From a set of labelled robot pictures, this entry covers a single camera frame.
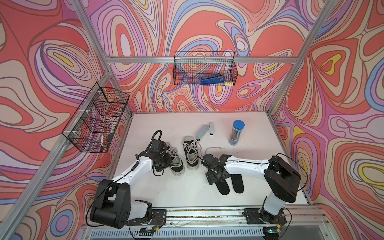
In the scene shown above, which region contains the black shoe insole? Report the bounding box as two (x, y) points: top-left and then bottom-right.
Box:
(215, 180), (230, 196)
(231, 174), (244, 194)

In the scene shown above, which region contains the black canvas sneaker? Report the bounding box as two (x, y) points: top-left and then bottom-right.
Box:
(183, 136), (204, 171)
(166, 142), (185, 177)

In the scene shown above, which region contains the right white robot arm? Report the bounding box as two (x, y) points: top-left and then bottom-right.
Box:
(201, 154), (301, 217)

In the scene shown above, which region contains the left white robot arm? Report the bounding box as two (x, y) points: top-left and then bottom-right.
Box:
(89, 140), (172, 229)

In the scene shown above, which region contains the grey blue stapler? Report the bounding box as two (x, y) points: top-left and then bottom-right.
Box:
(195, 122), (215, 142)

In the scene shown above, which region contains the pencil tube with blue lid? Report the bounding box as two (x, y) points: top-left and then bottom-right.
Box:
(229, 120), (245, 146)

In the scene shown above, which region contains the white marker in basket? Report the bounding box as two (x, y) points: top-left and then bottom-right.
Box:
(100, 135), (104, 153)

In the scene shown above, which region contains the blue stapler in basket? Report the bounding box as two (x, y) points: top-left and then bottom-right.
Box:
(200, 74), (226, 86)

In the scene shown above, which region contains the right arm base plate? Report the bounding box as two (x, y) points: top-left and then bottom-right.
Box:
(242, 208), (287, 226)

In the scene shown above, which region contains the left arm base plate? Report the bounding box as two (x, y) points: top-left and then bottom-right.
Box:
(126, 209), (167, 227)

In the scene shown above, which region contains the black wire basket left wall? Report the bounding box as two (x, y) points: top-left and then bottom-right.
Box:
(62, 83), (130, 154)

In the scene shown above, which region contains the black wire basket wall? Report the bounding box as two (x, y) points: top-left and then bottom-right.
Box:
(62, 83), (130, 154)
(173, 50), (238, 86)

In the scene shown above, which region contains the black wire basket back wall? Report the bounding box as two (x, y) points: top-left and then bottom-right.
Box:
(173, 50), (238, 86)

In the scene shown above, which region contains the aluminium rail with vents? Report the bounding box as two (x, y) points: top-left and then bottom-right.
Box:
(75, 205), (338, 240)

